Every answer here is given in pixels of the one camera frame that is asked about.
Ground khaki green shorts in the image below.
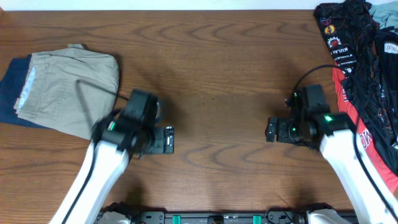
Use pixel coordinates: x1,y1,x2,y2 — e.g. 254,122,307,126
14,44,119,139

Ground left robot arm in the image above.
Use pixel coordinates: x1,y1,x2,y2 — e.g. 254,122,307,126
51,90,175,223

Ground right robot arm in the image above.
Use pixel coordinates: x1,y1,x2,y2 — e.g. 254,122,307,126
265,85,397,223

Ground red printed t-shirt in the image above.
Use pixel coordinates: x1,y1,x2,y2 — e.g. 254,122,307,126
332,68,397,193

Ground black printed garment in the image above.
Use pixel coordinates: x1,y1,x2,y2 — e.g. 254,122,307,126
313,1,397,174

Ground light grey-blue garment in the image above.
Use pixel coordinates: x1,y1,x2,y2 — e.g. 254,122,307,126
369,1,397,32

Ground folded navy blue shorts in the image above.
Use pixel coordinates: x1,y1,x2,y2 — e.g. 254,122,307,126
1,55,45,129

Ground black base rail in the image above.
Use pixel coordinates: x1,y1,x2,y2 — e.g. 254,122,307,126
96,202,358,224

